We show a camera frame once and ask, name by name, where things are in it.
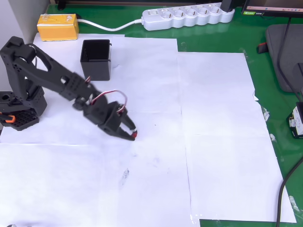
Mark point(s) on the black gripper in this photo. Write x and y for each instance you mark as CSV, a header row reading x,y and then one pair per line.
x,y
113,121

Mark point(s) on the small red object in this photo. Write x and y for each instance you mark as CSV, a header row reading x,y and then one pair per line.
x,y
135,134

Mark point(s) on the black square cup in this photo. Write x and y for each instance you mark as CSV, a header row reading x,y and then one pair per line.
x,y
97,68

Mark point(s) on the yellow cardboard box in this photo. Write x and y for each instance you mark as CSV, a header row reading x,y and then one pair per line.
x,y
58,29

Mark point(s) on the white and black electronic device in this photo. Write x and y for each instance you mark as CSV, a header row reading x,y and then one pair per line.
x,y
296,120

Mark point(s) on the orange black clamp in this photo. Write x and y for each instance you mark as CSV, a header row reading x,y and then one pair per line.
x,y
10,119

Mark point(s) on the white power strip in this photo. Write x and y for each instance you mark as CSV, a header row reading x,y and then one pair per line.
x,y
187,16

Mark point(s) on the black plug adapter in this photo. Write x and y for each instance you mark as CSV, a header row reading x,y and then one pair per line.
x,y
227,5

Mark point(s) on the grey laptop sleeve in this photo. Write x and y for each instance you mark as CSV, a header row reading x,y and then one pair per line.
x,y
288,59

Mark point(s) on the black laptop with green sticker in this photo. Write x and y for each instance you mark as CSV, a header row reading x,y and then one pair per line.
x,y
272,7

